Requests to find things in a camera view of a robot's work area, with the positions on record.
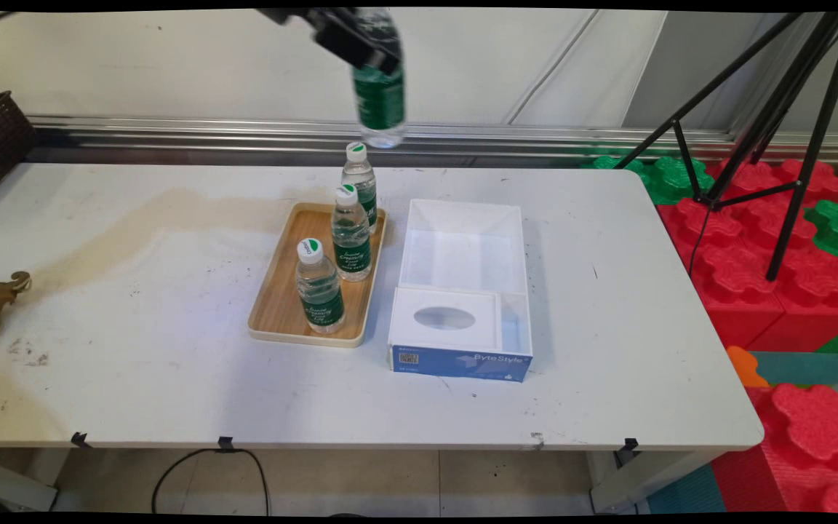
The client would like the green label water bottle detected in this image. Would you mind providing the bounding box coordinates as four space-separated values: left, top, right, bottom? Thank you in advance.
330 183 373 282
340 142 378 235
351 8 408 151
295 237 347 335

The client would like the white table leg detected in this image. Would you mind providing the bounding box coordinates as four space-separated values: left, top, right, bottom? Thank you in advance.
588 449 714 515

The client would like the orange foam piece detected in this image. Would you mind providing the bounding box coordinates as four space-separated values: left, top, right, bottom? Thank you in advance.
725 346 770 389

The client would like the large red foam block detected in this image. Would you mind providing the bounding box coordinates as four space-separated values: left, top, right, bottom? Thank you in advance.
656 196 838 353

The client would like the black tripod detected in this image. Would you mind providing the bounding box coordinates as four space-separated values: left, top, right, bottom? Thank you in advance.
612 10 838 282

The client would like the teal foam floor mat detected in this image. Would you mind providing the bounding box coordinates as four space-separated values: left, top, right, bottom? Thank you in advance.
750 351 838 388

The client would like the black floor cable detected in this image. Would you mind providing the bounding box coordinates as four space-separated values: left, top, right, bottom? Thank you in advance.
151 447 271 517

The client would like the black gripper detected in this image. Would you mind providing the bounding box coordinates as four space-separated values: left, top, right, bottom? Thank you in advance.
255 7 401 76

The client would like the wooden tray with cream rim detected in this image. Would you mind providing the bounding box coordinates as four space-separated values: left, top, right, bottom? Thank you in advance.
247 202 388 349

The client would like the white open box blue front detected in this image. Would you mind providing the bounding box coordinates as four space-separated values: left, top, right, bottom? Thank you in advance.
388 198 535 384

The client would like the dark woven basket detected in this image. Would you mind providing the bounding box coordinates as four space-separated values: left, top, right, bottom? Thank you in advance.
0 90 38 205

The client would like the silver metal wall rail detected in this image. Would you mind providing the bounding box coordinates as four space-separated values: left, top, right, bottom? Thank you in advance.
25 114 838 167

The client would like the blue white tissue box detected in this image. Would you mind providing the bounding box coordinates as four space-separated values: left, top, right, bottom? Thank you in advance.
392 286 504 352

